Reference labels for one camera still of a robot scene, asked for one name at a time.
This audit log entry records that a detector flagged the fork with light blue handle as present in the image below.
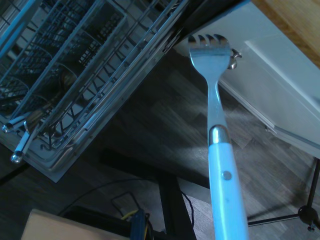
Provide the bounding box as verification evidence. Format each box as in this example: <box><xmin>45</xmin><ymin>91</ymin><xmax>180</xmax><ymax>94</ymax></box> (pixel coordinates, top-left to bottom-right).
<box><xmin>187</xmin><ymin>33</ymin><xmax>251</xmax><ymax>240</ymax></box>

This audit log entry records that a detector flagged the black metal stand leg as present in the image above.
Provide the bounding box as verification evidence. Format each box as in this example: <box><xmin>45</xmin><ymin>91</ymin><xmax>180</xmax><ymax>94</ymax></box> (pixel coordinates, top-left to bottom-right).
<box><xmin>99</xmin><ymin>147</ymin><xmax>212</xmax><ymax>240</ymax></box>

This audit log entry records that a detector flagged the metal cabinet knob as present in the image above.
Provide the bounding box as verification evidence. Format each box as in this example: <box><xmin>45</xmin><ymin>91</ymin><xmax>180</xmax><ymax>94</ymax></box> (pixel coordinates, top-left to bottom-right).
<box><xmin>228</xmin><ymin>48</ymin><xmax>243</xmax><ymax>70</ymax></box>

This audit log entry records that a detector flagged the blue electronic device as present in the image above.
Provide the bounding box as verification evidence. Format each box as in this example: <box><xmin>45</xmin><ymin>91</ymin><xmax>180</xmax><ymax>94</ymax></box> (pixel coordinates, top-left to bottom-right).
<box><xmin>129</xmin><ymin>209</ymin><xmax>151</xmax><ymax>240</ymax></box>

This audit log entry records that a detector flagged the white cabinet door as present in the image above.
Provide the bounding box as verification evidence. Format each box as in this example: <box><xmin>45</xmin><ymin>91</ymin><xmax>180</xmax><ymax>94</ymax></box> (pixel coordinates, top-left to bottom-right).
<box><xmin>174</xmin><ymin>0</ymin><xmax>320</xmax><ymax>160</ymax></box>

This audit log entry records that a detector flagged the grey plastic cutlery basket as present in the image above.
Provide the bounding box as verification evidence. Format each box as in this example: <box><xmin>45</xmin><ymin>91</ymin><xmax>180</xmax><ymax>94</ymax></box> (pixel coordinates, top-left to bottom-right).
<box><xmin>0</xmin><ymin>0</ymin><xmax>129</xmax><ymax>126</ymax></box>

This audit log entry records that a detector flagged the cardboard box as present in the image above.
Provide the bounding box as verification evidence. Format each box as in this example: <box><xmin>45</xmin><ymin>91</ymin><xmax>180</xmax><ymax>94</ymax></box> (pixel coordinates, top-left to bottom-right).
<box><xmin>20</xmin><ymin>209</ymin><xmax>133</xmax><ymax>240</ymax></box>

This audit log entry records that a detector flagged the black tripod stand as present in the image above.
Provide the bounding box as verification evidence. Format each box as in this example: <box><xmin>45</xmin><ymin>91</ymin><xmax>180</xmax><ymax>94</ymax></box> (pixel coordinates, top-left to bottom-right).
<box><xmin>247</xmin><ymin>157</ymin><xmax>320</xmax><ymax>233</ymax></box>

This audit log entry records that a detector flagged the metal wire dishwasher rack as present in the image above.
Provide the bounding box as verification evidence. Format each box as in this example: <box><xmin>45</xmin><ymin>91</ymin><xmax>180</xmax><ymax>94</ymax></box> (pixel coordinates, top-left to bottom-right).
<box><xmin>0</xmin><ymin>0</ymin><xmax>191</xmax><ymax>161</ymax></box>

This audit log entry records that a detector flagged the black braided cable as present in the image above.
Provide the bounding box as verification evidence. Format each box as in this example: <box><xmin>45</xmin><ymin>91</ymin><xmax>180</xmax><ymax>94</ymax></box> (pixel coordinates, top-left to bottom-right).
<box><xmin>180</xmin><ymin>190</ymin><xmax>199</xmax><ymax>226</ymax></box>

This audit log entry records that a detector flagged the yellow cable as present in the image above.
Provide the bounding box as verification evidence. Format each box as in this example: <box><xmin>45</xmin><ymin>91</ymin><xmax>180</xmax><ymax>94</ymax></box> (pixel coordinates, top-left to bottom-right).
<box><xmin>120</xmin><ymin>209</ymin><xmax>139</xmax><ymax>221</ymax></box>

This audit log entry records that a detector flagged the white handled cutlery piece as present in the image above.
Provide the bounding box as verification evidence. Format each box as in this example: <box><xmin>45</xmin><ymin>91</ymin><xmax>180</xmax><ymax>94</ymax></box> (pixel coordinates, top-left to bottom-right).
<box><xmin>1</xmin><ymin>111</ymin><xmax>32</xmax><ymax>134</ymax></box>
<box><xmin>10</xmin><ymin>121</ymin><xmax>40</xmax><ymax>165</ymax></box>

